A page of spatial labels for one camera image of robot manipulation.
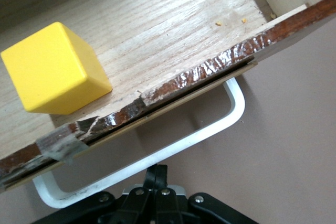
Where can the yellow cube block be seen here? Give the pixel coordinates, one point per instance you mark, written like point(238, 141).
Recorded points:
point(52, 69)

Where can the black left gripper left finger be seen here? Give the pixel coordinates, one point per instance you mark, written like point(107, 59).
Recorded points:
point(136, 200)

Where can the grey tape piece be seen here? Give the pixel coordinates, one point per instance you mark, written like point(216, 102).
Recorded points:
point(61, 144)

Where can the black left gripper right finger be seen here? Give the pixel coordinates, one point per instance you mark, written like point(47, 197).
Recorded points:
point(168, 200)

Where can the wooden drawer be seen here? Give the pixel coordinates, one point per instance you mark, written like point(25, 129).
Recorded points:
point(170, 24)

